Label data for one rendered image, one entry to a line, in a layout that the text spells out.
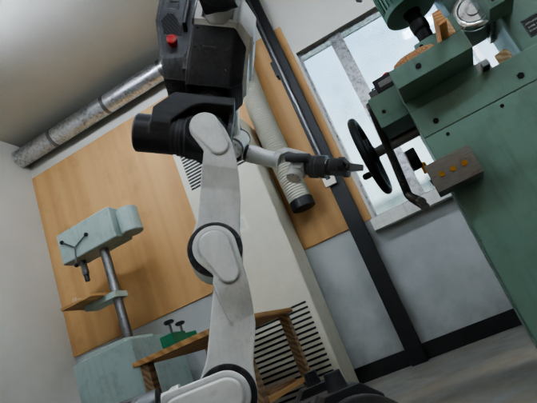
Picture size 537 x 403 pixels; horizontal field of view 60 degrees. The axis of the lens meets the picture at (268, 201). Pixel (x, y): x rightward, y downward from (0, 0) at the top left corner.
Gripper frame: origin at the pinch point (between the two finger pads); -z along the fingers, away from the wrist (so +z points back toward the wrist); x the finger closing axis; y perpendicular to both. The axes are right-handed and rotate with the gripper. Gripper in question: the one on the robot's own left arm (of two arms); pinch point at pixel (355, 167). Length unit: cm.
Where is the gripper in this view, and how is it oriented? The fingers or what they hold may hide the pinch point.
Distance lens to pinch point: 175.1
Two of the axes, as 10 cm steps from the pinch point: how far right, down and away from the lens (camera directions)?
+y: 1.3, -9.8, 1.6
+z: -9.0, -0.5, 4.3
